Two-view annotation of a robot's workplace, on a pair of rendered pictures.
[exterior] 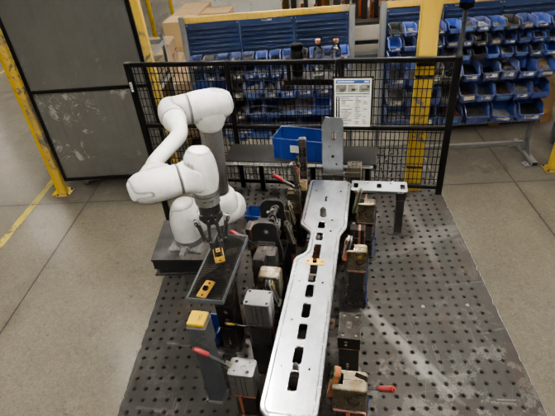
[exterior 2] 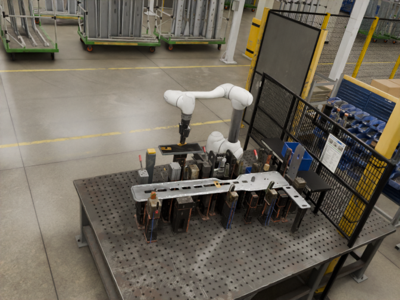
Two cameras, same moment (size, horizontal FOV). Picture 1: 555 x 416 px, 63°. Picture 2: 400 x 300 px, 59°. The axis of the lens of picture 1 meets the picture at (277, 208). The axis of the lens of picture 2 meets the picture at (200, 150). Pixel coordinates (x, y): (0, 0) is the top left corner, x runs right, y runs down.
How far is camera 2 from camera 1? 1.90 m
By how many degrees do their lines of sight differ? 42
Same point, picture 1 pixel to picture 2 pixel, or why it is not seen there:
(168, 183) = (172, 98)
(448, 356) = (216, 266)
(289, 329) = (172, 185)
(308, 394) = (145, 196)
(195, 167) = (183, 99)
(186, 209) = (213, 136)
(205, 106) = (234, 94)
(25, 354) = not seen: hidden behind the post
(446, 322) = (238, 262)
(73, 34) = (284, 53)
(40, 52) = (268, 55)
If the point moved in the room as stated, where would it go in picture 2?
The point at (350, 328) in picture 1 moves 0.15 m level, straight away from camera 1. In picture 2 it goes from (182, 199) to (200, 197)
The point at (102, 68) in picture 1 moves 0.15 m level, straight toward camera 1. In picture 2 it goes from (286, 77) to (282, 78)
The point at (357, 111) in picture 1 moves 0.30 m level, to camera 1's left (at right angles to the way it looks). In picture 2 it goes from (331, 159) to (305, 143)
